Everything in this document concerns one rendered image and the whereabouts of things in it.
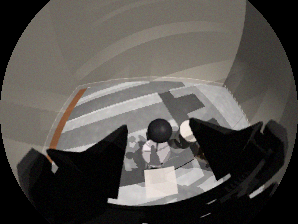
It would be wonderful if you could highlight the grey cylinder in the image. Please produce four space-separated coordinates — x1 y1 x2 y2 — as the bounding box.
173 120 197 149

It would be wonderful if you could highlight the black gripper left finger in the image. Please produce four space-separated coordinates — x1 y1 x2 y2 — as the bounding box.
47 124 128 200

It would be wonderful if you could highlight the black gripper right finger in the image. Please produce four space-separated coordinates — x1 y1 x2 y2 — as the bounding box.
189 117 263 181

